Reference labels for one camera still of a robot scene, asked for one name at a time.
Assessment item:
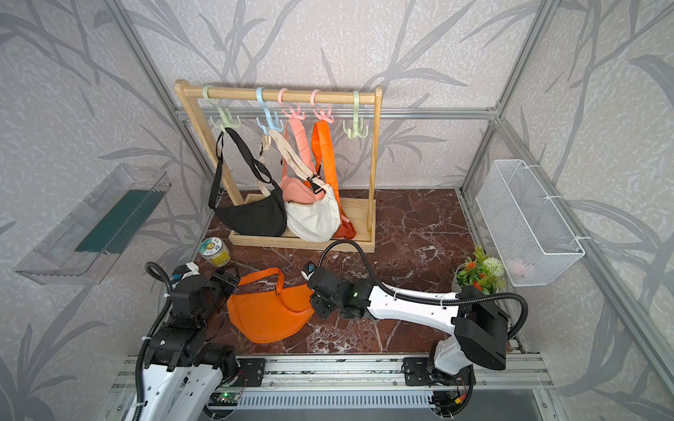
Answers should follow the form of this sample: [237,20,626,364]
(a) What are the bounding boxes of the wooden clothes rack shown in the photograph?
[175,80,384,253]

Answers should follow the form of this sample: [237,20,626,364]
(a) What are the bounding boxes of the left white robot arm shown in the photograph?
[126,261,240,420]

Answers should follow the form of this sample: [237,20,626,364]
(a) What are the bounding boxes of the pink hook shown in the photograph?
[310,89,335,124]
[277,88,306,120]

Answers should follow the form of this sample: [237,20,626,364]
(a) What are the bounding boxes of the bright orange crossbody bag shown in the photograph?
[226,268,314,344]

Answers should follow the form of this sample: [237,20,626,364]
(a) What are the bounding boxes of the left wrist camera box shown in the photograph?
[170,262,199,283]

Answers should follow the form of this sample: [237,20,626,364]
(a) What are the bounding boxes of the dark orange crossbody bag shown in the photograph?
[312,120,356,240]

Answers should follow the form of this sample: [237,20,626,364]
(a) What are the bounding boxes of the pink crossbody bag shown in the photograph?
[280,119,326,205]

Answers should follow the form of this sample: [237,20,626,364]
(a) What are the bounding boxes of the cream white crossbody bag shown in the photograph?
[262,130,341,243]

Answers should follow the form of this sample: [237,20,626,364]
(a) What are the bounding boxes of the pink hook right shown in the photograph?
[310,89,335,124]

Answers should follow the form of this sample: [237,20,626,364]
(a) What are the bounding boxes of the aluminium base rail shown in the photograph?
[97,354,566,420]

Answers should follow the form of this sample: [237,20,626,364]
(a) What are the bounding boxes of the green hook left end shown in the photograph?
[202,85,242,132]

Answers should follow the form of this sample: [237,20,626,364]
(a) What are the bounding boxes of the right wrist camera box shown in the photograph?
[301,261,316,282]

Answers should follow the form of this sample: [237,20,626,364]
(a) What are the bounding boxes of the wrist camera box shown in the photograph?
[170,262,199,283]
[301,261,316,282]

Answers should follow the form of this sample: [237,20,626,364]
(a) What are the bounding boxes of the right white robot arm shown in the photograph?
[302,241,528,417]

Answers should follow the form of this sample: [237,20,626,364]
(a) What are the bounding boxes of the light blue hook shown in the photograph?
[256,87,284,135]

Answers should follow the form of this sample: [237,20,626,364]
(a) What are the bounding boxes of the black crossbody bag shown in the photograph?
[209,128,287,237]

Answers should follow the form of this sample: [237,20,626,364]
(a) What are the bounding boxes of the clear acrylic wall shelf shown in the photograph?
[15,164,171,285]

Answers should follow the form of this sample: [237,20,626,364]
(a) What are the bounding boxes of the white wire mesh basket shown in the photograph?
[477,160,586,287]

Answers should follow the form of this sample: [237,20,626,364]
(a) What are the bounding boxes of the potted artificial flower plant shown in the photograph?
[455,246,506,295]

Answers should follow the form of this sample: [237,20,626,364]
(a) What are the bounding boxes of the green hook right end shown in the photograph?
[343,91,369,140]

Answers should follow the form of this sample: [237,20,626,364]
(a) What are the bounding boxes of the pink hook left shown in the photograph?
[277,88,306,120]

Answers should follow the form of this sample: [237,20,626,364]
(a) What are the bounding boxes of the green hook end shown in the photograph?
[202,85,242,132]
[343,91,369,140]

